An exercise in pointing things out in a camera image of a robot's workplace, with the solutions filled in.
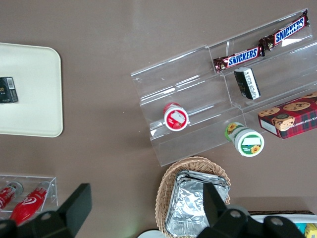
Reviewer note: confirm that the white rectangular snack tray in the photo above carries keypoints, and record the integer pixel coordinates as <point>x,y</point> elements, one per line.
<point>272,216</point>

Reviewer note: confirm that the clear acrylic stepped shelf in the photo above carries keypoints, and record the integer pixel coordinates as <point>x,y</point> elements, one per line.
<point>193,81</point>

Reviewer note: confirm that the red lid strawberry cup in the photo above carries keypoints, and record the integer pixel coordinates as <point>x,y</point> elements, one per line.
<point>176,119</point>

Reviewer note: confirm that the red tartan cookie box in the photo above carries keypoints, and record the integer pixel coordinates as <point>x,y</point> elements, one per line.
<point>292,116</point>

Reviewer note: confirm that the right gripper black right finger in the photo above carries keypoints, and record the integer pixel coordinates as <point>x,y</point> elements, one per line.
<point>214,200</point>

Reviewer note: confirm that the small black white box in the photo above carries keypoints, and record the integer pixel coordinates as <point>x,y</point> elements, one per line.
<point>247,83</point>

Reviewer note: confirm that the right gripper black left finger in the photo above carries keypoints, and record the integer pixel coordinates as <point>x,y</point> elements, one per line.
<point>79,200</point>

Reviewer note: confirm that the red Coca-Cola bottle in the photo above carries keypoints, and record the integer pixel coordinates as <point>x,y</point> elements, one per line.
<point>27,203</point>
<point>7,196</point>

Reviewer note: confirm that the yellow snack packet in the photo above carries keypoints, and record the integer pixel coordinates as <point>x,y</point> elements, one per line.
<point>312,230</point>

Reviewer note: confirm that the small black chocolate box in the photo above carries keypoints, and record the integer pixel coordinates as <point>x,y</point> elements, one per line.
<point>7,90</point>

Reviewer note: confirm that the beige plastic serving tray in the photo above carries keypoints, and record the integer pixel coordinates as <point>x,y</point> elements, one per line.
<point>32,86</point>

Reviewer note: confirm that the teal snack packet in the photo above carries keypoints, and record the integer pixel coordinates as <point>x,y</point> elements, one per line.
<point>301,226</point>

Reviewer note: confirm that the Snickers chocolate bar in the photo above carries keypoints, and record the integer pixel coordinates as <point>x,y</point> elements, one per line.
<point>287,31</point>
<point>240,58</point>

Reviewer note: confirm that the light oval wicker basket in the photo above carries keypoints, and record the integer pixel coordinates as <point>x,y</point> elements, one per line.
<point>168,178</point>

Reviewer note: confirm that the stack of foil trays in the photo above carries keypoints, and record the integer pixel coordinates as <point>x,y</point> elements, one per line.
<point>188,200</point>

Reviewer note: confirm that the clear acrylic bottle rack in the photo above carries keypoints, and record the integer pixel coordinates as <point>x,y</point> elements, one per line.
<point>53,188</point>

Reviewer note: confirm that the green lid sunflower cup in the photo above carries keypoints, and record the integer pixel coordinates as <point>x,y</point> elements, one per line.
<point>248,143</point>

